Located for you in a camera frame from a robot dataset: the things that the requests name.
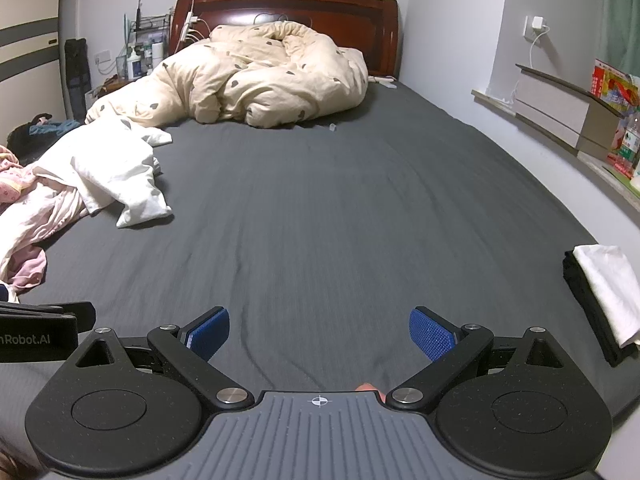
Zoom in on dark red wooden headboard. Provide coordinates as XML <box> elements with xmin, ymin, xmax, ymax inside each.
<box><xmin>167</xmin><ymin>0</ymin><xmax>402</xmax><ymax>83</ymax></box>

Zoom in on bed with grey sheet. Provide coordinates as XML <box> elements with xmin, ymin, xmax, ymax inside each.
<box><xmin>0</xmin><ymin>79</ymin><xmax>632</xmax><ymax>411</ymax></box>

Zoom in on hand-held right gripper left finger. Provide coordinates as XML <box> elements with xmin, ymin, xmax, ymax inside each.
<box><xmin>65</xmin><ymin>306</ymin><xmax>256</xmax><ymax>411</ymax></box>

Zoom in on person's right hand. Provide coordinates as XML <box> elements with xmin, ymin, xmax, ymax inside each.
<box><xmin>354</xmin><ymin>382</ymin><xmax>387</xmax><ymax>404</ymax></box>

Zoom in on red and green packets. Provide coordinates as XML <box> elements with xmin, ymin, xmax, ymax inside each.
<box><xmin>606</xmin><ymin>109</ymin><xmax>640</xmax><ymax>179</ymax></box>

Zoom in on crumpled white garment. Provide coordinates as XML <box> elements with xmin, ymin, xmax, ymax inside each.
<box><xmin>32</xmin><ymin>115</ymin><xmax>176</xmax><ymax>228</ymax></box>

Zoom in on blue cloth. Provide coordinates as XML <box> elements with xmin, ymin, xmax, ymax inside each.
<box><xmin>29</xmin><ymin>119</ymin><xmax>82</xmax><ymax>137</ymax></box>

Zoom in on beige spotted duvet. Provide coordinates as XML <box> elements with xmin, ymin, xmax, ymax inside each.
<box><xmin>84</xmin><ymin>22</ymin><xmax>370</xmax><ymax>128</ymax></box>

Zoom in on beige wardrobe with grey stripes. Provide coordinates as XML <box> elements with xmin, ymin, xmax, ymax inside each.
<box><xmin>0</xmin><ymin>0</ymin><xmax>68</xmax><ymax>153</ymax></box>

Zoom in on colourful printed package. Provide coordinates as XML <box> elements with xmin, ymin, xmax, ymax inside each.
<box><xmin>590</xmin><ymin>58</ymin><xmax>640</xmax><ymax>109</ymax></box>

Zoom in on white pump bottle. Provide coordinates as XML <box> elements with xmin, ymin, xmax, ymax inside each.
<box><xmin>127</xmin><ymin>46</ymin><xmax>146</xmax><ymax>81</ymax></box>

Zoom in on stone windowsill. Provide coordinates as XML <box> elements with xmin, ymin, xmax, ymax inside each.
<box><xmin>471</xmin><ymin>88</ymin><xmax>640</xmax><ymax>217</ymax></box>

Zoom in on mauve pink cloth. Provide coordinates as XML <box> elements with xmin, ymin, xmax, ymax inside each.
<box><xmin>9</xmin><ymin>245</ymin><xmax>49</xmax><ymax>293</ymax></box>

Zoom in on green curtain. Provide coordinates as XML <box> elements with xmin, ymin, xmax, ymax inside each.
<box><xmin>600</xmin><ymin>0</ymin><xmax>640</xmax><ymax>77</ymax></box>

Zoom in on dark clothes pile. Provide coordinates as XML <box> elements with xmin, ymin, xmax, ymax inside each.
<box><xmin>6</xmin><ymin>114</ymin><xmax>83</xmax><ymax>163</ymax></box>

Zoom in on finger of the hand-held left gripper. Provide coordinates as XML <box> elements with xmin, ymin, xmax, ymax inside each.
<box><xmin>0</xmin><ymin>301</ymin><xmax>96</xmax><ymax>334</ymax></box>

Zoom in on light pink garment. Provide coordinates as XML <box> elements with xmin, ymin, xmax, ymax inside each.
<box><xmin>0</xmin><ymin>180</ymin><xmax>90</xmax><ymax>286</ymax></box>

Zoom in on black hanging bag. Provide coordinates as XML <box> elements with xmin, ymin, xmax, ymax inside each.
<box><xmin>64</xmin><ymin>37</ymin><xmax>92</xmax><ymax>122</ymax></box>

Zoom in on folded white garment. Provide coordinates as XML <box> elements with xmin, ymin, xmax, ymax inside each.
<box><xmin>572</xmin><ymin>244</ymin><xmax>640</xmax><ymax>348</ymax></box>

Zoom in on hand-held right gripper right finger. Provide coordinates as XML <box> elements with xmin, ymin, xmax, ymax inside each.
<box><xmin>386</xmin><ymin>306</ymin><xmax>576</xmax><ymax>413</ymax></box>

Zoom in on beige drawer box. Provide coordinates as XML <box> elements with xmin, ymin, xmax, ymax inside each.
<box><xmin>514</xmin><ymin>63</ymin><xmax>627</xmax><ymax>157</ymax></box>

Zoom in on folded black garment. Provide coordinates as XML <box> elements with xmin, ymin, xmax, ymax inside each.
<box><xmin>562</xmin><ymin>250</ymin><xmax>638</xmax><ymax>367</ymax></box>

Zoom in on wire storage rack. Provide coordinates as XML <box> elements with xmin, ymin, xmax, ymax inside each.
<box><xmin>122</xmin><ymin>2</ymin><xmax>174</xmax><ymax>81</ymax></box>

